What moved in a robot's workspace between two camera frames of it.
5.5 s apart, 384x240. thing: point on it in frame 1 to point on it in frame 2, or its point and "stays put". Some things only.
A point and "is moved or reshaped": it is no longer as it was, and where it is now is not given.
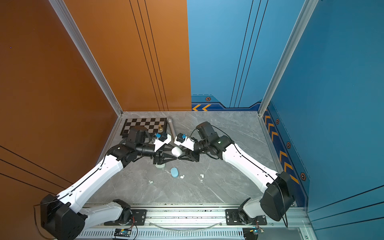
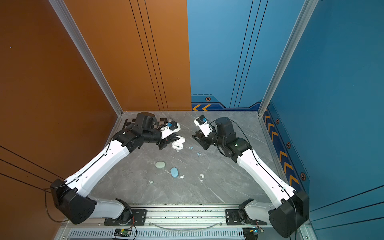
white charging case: (176, 151) is moved or reshaped
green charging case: (160, 166) stays put
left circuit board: (122, 232) stays put
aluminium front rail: (193, 216) stays put
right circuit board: (252, 233) stays put
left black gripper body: (158, 157) to (165, 142)
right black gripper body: (195, 154) to (206, 142)
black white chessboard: (151, 124) stays put
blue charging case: (174, 172) stays put
